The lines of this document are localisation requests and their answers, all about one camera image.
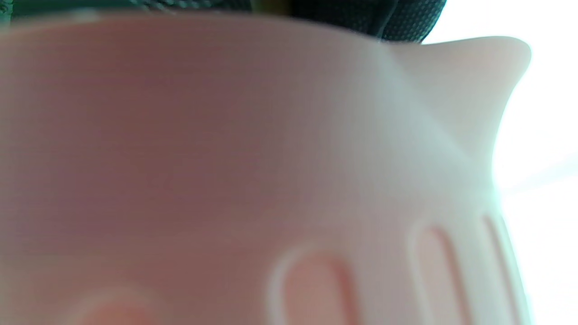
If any person's right hand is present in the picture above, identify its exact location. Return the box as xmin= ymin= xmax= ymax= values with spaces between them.
xmin=131 ymin=0 xmax=447 ymax=44

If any teal whisk with wooden handle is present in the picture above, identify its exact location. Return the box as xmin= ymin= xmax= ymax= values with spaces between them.
xmin=251 ymin=0 xmax=292 ymax=15

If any pink salad bowl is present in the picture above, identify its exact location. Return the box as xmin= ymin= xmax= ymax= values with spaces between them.
xmin=0 ymin=11 xmax=532 ymax=325

